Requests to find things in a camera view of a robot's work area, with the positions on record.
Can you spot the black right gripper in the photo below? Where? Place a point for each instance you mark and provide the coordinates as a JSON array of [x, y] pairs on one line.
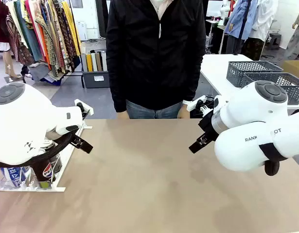
[[208, 128]]

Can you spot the black can with silver top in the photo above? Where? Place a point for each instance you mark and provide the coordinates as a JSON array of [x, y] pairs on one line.
[[57, 163]]

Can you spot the black Pepsi can green base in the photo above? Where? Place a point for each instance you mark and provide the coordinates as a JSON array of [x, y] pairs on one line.
[[46, 170]]

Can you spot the blue white Pocari can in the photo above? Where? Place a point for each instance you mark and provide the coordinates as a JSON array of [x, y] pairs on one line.
[[13, 173]]

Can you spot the gray plastic lattice basket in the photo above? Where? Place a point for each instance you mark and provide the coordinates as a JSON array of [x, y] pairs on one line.
[[295, 89], [246, 72]]

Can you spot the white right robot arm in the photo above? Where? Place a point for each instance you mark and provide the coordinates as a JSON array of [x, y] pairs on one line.
[[244, 114]]

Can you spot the person right forearm black sleeve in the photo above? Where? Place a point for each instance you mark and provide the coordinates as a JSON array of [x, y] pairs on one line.
[[116, 92]]

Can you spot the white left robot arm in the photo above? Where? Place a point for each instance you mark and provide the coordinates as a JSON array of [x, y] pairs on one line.
[[22, 121]]

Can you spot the person left forearm black sleeve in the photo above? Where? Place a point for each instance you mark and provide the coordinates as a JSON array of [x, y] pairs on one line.
[[194, 82]]

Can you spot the white can dispenser rack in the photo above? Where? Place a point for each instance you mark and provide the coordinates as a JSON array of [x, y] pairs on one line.
[[30, 189]]

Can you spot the person left hand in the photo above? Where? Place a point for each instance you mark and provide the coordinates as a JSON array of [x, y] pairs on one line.
[[184, 112]]

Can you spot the person right hand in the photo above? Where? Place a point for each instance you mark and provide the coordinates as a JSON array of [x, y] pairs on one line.
[[123, 115]]

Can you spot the black clothes rack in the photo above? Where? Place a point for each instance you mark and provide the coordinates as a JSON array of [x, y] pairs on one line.
[[82, 80]]

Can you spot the gray storage bin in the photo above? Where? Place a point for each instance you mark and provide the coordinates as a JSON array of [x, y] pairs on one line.
[[95, 78]]

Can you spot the white side table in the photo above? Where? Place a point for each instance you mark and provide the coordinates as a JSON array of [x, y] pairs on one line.
[[215, 70]]

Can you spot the light gray fabric roll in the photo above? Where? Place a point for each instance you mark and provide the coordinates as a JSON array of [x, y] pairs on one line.
[[84, 63]]

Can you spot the yellow fabric roll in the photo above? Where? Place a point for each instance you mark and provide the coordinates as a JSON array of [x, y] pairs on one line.
[[89, 63]]

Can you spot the white fabric roll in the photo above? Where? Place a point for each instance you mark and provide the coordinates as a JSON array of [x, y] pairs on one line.
[[104, 61], [94, 62]]

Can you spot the brown fabric roll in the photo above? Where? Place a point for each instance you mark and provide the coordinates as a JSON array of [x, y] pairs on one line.
[[98, 61]]

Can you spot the gray cloth pile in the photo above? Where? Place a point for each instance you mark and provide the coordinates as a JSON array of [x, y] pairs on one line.
[[38, 71]]

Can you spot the person in black jacket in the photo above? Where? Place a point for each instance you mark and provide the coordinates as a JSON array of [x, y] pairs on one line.
[[154, 60]]

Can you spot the orange hanging garment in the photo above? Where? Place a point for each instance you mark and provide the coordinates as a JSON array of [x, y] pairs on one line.
[[45, 48]]

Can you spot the yellow hanging garment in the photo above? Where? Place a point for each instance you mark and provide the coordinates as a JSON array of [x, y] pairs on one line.
[[71, 29]]

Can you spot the brown patterned hanging garment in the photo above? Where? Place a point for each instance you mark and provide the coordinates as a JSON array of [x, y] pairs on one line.
[[20, 43]]

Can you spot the teal hanging garment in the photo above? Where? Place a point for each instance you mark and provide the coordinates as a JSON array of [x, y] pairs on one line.
[[30, 36]]

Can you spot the cardboard box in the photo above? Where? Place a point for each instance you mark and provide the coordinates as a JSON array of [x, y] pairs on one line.
[[295, 68]]

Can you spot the black step stool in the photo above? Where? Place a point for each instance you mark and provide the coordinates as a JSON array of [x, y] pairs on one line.
[[275, 38]]

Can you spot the mannequin in blue shirt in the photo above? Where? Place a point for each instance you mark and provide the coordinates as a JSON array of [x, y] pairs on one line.
[[239, 19]]

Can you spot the bare white mannequin torso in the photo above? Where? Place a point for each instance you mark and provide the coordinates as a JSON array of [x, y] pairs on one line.
[[225, 8]]

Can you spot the mannequin in white shirt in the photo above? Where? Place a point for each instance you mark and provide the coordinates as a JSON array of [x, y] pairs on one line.
[[264, 19]]

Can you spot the mannequin in gray dress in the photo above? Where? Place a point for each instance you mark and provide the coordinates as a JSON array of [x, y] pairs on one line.
[[296, 38]]

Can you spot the mannequin in maroon dress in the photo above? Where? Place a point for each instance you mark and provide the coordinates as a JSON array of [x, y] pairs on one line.
[[1, 19]]

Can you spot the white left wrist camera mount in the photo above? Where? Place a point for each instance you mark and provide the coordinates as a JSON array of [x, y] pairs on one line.
[[89, 112]]

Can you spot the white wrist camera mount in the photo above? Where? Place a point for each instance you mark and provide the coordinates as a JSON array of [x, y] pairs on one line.
[[89, 112], [194, 103]]

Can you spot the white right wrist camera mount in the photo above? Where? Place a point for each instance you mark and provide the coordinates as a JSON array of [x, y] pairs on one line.
[[194, 103]]

